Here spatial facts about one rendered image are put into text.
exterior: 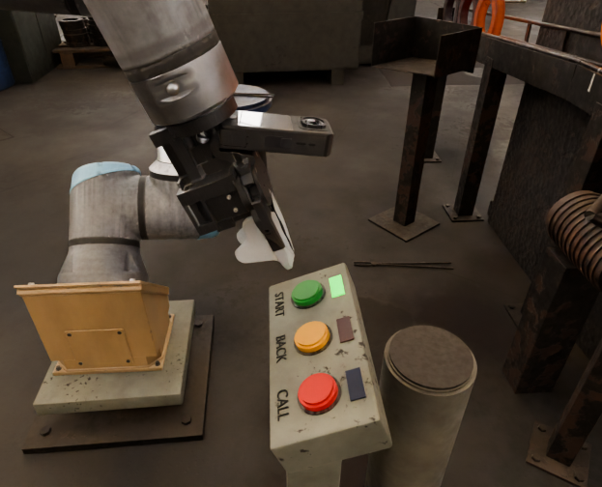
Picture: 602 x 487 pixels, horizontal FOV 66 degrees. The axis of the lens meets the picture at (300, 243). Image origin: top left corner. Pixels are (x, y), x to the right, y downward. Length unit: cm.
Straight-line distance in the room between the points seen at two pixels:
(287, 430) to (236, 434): 71
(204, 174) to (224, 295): 107
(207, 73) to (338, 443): 35
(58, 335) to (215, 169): 76
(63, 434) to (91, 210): 52
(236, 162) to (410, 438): 44
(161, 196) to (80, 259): 21
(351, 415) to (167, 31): 37
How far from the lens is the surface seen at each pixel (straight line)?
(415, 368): 63
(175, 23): 42
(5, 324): 166
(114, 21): 43
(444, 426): 68
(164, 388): 115
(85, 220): 110
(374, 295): 153
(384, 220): 189
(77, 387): 121
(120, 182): 111
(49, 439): 128
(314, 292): 58
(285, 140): 46
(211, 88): 43
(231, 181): 46
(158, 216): 108
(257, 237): 51
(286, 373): 52
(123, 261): 107
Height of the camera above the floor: 99
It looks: 35 degrees down
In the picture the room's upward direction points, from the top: straight up
